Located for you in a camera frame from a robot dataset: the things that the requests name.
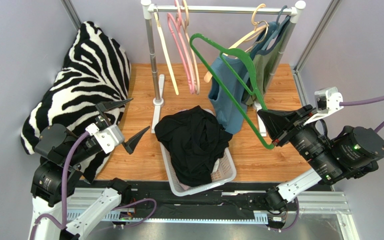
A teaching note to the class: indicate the pink plastic hanger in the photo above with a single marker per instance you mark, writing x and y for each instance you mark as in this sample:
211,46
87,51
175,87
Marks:
175,25

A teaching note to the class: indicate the zebra striped pillow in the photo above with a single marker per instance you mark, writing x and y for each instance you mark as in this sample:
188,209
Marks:
96,69

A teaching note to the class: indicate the blue ribbed tank top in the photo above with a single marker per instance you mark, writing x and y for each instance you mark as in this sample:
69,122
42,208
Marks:
226,112

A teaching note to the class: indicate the white metal clothes rack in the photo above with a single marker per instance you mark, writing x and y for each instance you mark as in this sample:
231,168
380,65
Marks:
159,79

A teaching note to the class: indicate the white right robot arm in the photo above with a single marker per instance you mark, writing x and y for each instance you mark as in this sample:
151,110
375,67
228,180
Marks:
352,154

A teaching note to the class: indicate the blue grey hanger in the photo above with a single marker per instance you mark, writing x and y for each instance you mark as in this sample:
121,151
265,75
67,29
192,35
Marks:
278,28

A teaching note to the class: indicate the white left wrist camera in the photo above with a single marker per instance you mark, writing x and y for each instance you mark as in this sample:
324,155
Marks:
108,138

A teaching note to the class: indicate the cream white hanger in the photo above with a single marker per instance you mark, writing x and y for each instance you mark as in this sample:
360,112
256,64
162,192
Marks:
165,52

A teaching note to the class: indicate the beige hanger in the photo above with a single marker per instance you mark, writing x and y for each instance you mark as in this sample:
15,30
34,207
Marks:
192,61

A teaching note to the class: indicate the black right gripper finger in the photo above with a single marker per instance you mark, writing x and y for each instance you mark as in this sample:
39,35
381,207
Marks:
304,112
276,121

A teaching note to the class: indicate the pink lilac tank top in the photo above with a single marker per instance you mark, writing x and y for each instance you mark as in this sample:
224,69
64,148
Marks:
184,186

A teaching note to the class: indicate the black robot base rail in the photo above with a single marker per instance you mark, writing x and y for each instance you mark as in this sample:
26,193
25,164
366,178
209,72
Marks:
228,203

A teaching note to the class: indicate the wooden hanger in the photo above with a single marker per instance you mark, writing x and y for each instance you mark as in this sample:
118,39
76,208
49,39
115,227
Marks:
259,27

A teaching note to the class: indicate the olive green tank top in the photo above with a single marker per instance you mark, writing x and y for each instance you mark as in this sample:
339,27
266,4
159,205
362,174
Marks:
264,60

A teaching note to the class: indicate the white plastic laundry basket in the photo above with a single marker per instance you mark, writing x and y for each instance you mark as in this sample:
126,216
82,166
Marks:
224,171

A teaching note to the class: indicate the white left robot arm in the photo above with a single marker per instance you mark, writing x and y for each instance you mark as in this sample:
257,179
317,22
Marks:
54,181

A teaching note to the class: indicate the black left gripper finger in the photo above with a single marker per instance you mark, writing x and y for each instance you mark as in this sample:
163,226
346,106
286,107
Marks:
131,144
106,106

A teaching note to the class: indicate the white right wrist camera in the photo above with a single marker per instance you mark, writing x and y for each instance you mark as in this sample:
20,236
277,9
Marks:
327,103

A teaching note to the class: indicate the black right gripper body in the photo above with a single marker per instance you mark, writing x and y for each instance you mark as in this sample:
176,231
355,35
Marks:
285,129

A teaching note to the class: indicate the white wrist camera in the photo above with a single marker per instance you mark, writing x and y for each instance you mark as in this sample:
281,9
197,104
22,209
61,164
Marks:
327,103
108,138

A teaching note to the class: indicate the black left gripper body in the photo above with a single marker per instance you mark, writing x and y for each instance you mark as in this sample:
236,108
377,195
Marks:
87,148

